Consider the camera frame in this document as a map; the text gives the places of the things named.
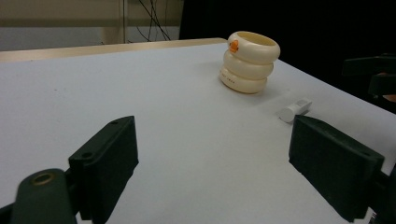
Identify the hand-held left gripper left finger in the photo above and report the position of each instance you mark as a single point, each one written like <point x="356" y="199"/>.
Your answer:
<point x="106" y="155"/>

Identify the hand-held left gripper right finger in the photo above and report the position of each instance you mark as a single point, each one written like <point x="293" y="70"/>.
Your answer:
<point x="333" y="161"/>

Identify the cream ringed cup with orange mark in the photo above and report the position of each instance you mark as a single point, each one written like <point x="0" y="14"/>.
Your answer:
<point x="249" y="67"/>

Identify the small white cylinder tube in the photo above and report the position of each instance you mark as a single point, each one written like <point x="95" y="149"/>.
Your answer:
<point x="294" y="109"/>

